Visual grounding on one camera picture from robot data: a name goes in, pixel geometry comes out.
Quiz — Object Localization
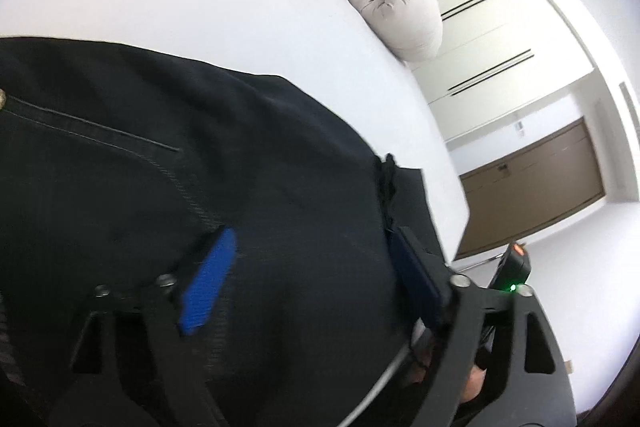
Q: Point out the person's right hand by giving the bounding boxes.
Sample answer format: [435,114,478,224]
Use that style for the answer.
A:
[414,347,490,404]

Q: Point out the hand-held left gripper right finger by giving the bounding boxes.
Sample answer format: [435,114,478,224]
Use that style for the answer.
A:
[389,227,577,427]

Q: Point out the white wardrobe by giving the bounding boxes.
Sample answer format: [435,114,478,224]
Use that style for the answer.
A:
[414,0,597,144]

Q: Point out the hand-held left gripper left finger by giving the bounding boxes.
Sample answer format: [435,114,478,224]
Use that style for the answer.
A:
[50,227,242,427]

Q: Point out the brown wooden door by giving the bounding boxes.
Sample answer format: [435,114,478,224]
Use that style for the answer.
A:
[454,117,607,259]

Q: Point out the white cable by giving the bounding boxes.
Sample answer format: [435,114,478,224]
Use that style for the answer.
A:
[340,341,417,426]

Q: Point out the black denim pants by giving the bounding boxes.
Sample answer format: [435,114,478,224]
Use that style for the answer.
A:
[0,37,472,427]

